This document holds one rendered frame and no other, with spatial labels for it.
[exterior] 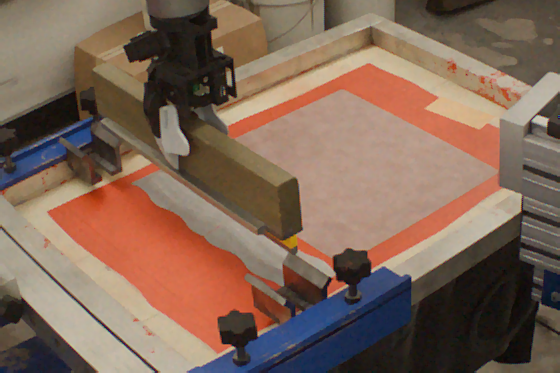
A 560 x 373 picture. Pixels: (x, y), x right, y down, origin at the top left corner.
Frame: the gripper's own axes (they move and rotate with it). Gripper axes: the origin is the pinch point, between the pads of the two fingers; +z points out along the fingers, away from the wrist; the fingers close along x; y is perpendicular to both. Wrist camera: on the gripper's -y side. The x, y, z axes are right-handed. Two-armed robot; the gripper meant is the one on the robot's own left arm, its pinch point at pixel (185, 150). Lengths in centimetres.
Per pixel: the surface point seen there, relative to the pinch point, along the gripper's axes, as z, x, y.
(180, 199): 13.1, 3.7, -9.2
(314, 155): 13.7, 24.1, -5.5
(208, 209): 12.9, 4.8, -4.2
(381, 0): 93, 186, -168
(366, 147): 13.7, 30.6, -1.8
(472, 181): 13.8, 35.0, 15.5
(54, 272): 10.1, -20.5, -2.9
